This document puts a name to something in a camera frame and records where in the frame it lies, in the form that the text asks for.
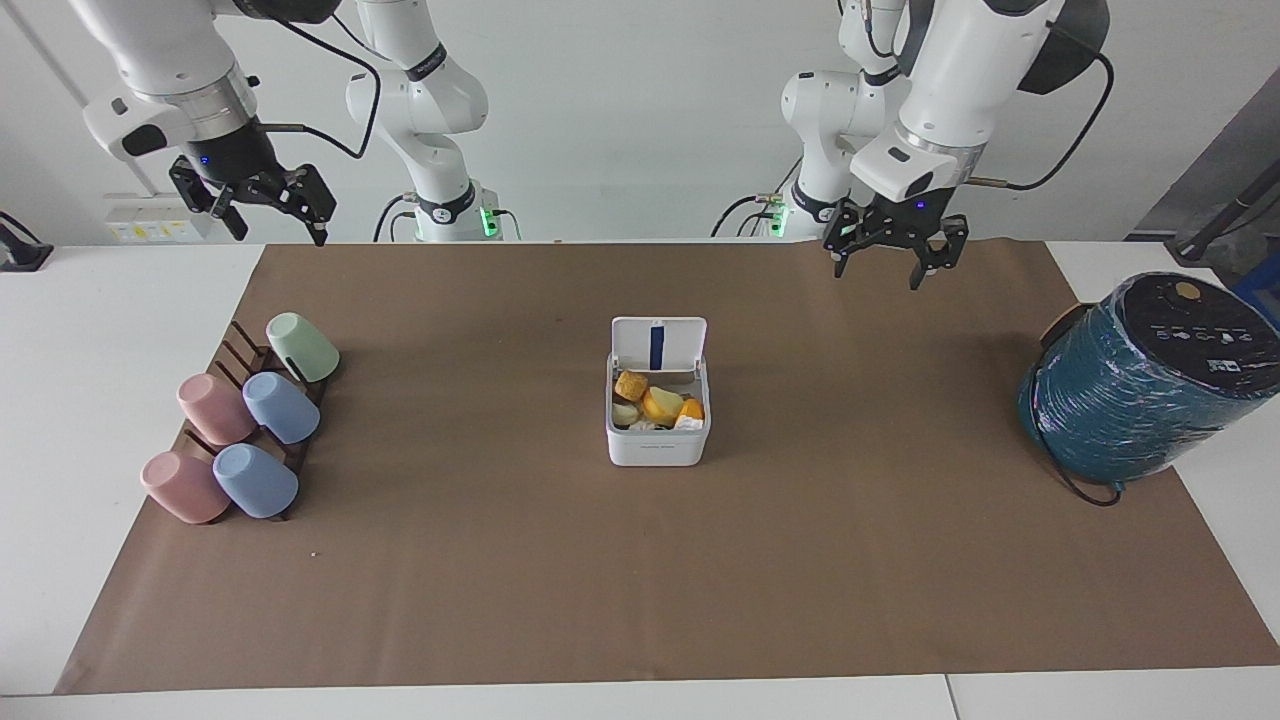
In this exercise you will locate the pale food scrap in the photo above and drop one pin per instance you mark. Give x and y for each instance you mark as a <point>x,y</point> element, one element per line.
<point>625,413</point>

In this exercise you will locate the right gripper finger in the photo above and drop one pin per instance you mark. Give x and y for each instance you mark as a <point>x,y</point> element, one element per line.
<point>298,195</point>
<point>212,198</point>

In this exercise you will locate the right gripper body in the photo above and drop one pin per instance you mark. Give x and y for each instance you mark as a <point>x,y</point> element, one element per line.
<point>232,155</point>

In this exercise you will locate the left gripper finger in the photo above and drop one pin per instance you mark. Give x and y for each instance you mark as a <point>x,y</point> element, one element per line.
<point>938,250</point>
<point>850,235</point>

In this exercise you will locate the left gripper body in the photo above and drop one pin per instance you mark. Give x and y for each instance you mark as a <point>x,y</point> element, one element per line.
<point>915,212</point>

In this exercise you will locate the orange fruit peel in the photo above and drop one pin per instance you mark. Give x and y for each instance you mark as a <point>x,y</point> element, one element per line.
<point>691,408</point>

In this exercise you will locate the white trash can with lid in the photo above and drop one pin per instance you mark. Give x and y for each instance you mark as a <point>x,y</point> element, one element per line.
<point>657,440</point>

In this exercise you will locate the brown bread piece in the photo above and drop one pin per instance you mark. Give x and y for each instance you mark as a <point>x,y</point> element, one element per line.
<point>631,385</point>

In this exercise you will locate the dark brown wooden cup rack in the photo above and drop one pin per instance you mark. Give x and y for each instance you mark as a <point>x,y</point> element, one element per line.
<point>244,352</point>

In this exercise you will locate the yellow fruit peel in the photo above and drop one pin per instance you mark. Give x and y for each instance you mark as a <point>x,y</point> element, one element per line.
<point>661,405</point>

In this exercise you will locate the teal cylinder with black top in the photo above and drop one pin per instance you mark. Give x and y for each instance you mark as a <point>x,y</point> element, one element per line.
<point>1130,400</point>

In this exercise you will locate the crumpled white paper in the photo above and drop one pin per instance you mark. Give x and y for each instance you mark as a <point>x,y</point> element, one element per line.
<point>689,424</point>

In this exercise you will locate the black stand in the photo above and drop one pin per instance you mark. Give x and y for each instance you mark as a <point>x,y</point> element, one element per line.
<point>1215,225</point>
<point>22,252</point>

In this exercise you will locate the green cup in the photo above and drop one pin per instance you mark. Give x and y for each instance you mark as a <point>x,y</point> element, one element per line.
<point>303,347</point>

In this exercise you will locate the white power strip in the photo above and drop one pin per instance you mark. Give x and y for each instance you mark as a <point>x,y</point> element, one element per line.
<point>150,222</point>

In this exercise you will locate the pink cup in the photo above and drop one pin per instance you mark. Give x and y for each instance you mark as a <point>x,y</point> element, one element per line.
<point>214,409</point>
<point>184,487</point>

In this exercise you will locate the blue cup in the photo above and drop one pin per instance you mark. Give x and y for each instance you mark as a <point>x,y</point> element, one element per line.
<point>256,481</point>
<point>282,407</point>

